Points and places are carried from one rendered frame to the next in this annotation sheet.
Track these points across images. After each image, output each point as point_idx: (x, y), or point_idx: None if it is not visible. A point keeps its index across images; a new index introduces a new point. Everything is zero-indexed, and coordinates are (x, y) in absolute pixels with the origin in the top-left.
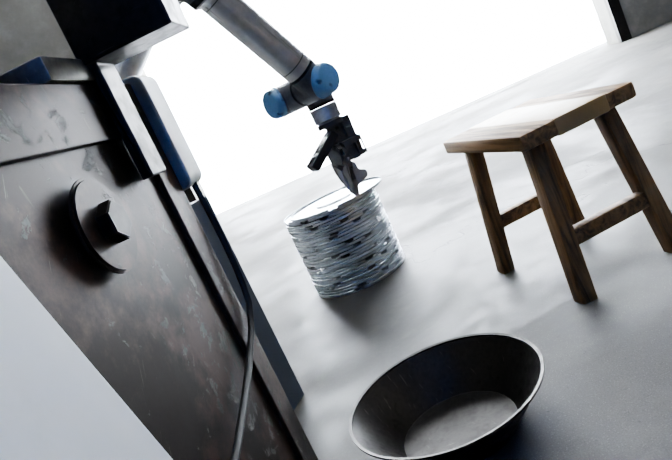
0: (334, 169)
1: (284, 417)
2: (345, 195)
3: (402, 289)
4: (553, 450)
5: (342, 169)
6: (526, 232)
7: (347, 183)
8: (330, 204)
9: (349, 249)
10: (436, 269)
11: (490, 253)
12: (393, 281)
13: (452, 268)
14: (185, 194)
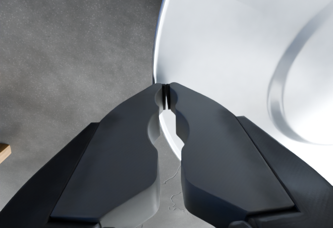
0: (317, 200)
1: None
2: (286, 91)
3: None
4: None
5: (193, 199)
6: (69, 142)
7: (175, 110)
8: (327, 9)
9: None
10: (104, 56)
11: (61, 102)
12: (154, 8)
13: (76, 63)
14: None
